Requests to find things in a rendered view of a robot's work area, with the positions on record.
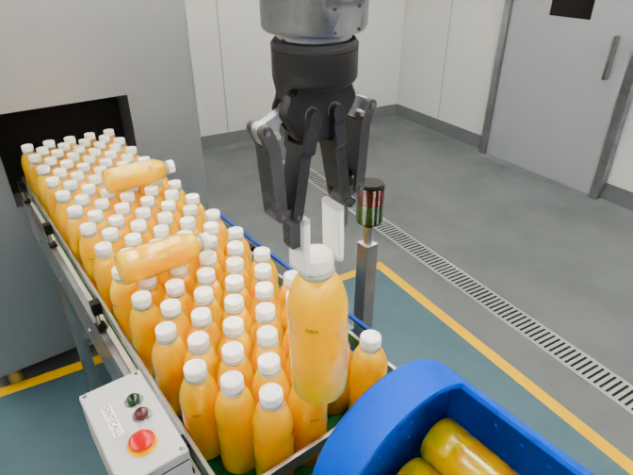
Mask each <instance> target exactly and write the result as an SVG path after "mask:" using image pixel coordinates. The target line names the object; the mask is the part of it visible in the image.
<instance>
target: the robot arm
mask: <svg viewBox="0 0 633 475"><path fill-rule="evenodd" d="M259 7H260V21H261V27H262V28H263V29H264V30H265V31H266V32H267V33H268V34H271V35H275V36H274V37H273V38H272V40H271V41H270V53H271V70H272V79H273V82H274V86H275V90H276V92H275V97H274V100H273V103H272V107H271V110H272V111H271V112H270V113H269V114H268V115H267V116H265V117H264V118H263V119H261V120H260V121H259V122H258V121H257V120H250V121H248V123H247V130H248V132H249V134H250V136H251V138H252V140H253V142H254V144H255V150H256V156H257V164H258V171H259V177H260V185H261V191H262V198H263V206H264V211H265V212H266V213H267V214H268V215H269V216H270V217H271V218H273V219H274V220H275V221H277V222H278V223H282V224H283V235H284V244H286V245H287V246H288V247H289V266H290V267H292V268H293V269H294V270H296V271H297V272H298V273H299V274H300V275H302V276H303V277H304V278H306V277H309V276H310V219H308V218H307V217H305V216H304V215H303V213H304V207H305V200H306V192H307V186H308V179H309V172H310V165H311V158H312V156H314V155H315V154H316V149H317V143H318V142H319V144H320V150H321V155H322V160H323V166H324V172H325V177H326V183H327V189H328V193H329V195H330V196H331V198H330V197H328V196H324V197H323V198H322V236H323V245H327V246H329V247H330V248H332V250H333V253H334V259H335V260H336V261H337V262H341V261H343V260H344V228H346V227H347V225H348V213H349V207H353V206H354V205H355V203H356V199H354V198H353V197H351V196H352V195H354V194H355V193H358V194H360V193H362V192H363V190H364V188H365V172H366V162H367V152H368V142H369V132H370V124H371V121H372V118H373V115H374V112H375V109H376V106H377V101H376V100H375V99H372V98H369V97H366V96H364V95H362V94H359V93H355V89H354V87H353V85H352V83H353V82H354V81H355V80H356V78H357V75H358V55H359V41H358V40H357V38H356V37H355V36H354V34H358V33H361V32H362V31H364V30H365V29H366V27H367V25H368V7H369V0H259ZM345 120H346V122H345ZM280 125H281V126H282V127H283V128H284V130H285V133H284V147H285V149H286V153H285V162H284V168H283V159H282V151H281V147H280V144H279V141H278V140H280V139H281V137H282V136H281V135H280V130H279V128H280ZM352 176H354V178H352Z"/></svg>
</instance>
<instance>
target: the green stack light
mask: <svg viewBox="0 0 633 475"><path fill-rule="evenodd" d="M382 216H383V205H381V206H379V207H364V206H361V205H358V204H357V202H356V222H357V223H359V224H360V225H362V226H366V227H374V226H378V225H380V224H381V223H382Z"/></svg>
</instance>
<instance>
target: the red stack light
mask: <svg viewBox="0 0 633 475"><path fill-rule="evenodd" d="M384 190H385V187H384V188H383V189H382V190H379V191H365V190H363V192H362V193H360V194H358V193H357V200H356V202H357V204H358V205H361V206H364V207H379V206H381V205H383V203H384Z"/></svg>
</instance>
